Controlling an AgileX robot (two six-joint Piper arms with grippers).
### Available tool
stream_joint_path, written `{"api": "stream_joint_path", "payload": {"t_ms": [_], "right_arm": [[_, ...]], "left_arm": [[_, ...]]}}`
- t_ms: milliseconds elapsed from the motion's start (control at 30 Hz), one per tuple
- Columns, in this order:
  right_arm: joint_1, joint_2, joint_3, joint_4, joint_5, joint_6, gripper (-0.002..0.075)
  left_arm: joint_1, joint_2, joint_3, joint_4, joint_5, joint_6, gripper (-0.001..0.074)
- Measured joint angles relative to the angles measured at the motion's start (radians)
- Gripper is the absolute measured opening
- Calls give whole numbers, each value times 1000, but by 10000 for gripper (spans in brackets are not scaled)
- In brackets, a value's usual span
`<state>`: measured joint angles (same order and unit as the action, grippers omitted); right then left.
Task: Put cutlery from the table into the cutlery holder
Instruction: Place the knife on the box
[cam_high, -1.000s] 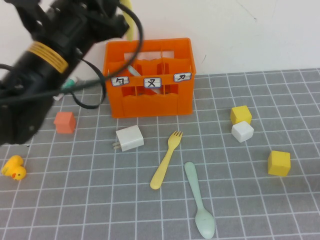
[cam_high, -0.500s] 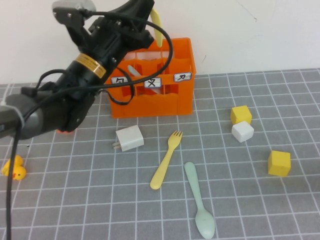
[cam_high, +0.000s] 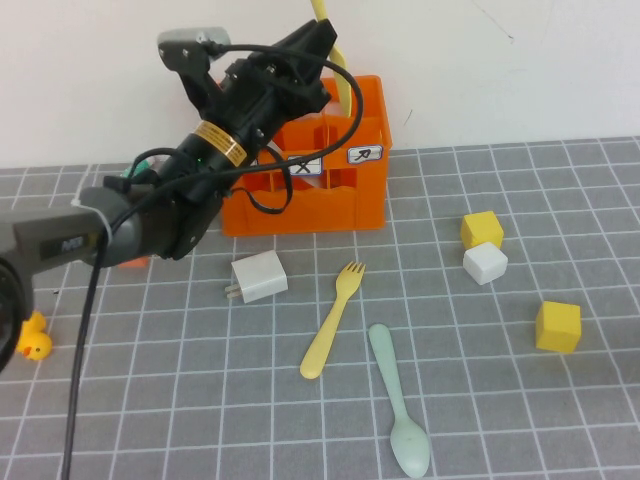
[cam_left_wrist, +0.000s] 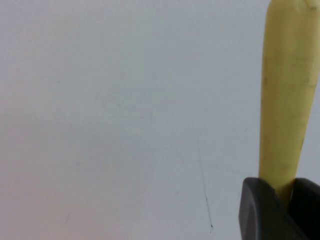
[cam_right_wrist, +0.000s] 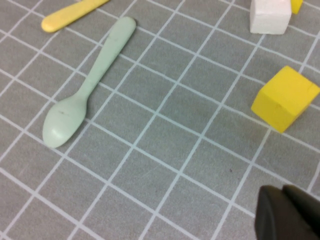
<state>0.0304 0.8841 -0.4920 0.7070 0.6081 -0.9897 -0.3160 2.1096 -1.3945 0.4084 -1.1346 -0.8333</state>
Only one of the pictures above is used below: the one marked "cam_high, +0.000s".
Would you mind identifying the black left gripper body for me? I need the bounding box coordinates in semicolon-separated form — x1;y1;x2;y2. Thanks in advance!
219;49;332;151

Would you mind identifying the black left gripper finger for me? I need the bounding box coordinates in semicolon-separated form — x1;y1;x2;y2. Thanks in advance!
272;18;326;54
284;20;336;69

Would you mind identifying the yellow plastic knife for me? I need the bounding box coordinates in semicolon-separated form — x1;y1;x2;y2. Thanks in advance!
310;0;354;119

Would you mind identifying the yellow rubber duck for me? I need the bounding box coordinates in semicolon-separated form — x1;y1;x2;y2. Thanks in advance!
17;310;54;362

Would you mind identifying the pale green plastic spoon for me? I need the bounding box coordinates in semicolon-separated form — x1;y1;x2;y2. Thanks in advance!
368;322;432;479

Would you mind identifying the orange plastic cutlery crate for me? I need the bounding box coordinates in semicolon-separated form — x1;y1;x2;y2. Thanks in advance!
221;74;394;237

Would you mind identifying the white handwritten paper label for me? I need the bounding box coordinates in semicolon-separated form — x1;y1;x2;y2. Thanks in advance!
287;155;324;177
347;145;384;165

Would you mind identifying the white USB charger plug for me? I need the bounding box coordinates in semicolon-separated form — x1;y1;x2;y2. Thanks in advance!
223;249;290;305

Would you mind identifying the white zip tie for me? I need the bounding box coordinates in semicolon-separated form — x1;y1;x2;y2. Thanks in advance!
71;197;109;237

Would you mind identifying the yellow plastic fork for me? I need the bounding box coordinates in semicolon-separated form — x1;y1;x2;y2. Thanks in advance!
299;260;367;380

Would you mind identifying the yellow foam cube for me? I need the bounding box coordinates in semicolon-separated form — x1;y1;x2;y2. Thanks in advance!
460;210;505;250
535;300;583;354

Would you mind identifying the white foam cube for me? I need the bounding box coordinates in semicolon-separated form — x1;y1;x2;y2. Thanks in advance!
462;242;509;286

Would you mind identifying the grey white-grid tablecloth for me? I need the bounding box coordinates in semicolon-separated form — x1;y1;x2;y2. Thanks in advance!
0;135;640;480

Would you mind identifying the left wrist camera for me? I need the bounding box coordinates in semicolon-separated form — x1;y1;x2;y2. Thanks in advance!
157;27;234;119

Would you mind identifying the thin black cable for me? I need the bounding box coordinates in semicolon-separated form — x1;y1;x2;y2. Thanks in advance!
234;149;294;216

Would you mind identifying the thick black camera cable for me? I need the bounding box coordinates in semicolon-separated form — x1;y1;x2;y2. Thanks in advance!
63;43;365;480

